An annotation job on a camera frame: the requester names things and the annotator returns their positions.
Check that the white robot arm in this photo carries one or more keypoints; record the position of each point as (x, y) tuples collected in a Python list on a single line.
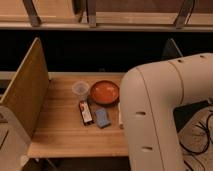
[(148, 95)]

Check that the orange bowl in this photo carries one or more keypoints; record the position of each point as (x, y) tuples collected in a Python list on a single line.
[(104, 92)]

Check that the clear plastic cup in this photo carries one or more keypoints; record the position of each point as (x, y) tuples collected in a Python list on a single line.
[(81, 89)]

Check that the dark candy bar packet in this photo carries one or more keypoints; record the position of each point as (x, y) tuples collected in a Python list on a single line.
[(85, 113)]

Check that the right dark side panel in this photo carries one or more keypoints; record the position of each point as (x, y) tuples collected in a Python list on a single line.
[(194, 75)]

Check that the left wooden side panel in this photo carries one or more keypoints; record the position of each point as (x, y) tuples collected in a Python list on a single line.
[(22, 101)]

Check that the middle metal frame leg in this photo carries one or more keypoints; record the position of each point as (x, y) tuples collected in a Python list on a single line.
[(91, 12)]

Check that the metal frame leg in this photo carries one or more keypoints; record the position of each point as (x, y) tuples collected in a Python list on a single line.
[(34, 19), (91, 12), (184, 13)]

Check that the left metal frame leg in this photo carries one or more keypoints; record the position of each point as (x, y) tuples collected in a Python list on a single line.
[(34, 19)]

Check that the right metal frame leg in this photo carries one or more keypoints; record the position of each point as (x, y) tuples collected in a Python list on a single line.
[(184, 13)]

